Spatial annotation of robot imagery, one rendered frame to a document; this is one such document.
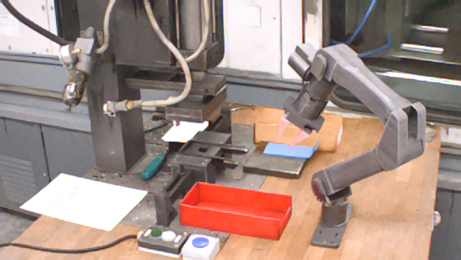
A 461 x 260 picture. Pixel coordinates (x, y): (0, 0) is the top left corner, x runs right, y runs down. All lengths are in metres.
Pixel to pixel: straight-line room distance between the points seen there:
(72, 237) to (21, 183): 1.66
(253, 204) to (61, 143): 1.47
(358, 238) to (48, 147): 1.81
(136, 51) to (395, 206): 0.78
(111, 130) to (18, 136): 1.34
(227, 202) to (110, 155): 0.39
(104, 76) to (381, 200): 0.81
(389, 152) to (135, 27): 0.73
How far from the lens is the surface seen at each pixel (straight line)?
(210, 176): 1.69
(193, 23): 1.59
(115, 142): 1.79
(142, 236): 1.48
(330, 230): 1.52
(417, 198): 1.69
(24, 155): 3.11
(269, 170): 1.76
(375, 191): 1.71
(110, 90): 1.73
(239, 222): 1.50
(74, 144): 2.85
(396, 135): 1.25
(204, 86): 1.63
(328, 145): 1.89
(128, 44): 1.65
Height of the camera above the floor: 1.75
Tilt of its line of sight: 24 degrees down
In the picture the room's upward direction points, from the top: 2 degrees counter-clockwise
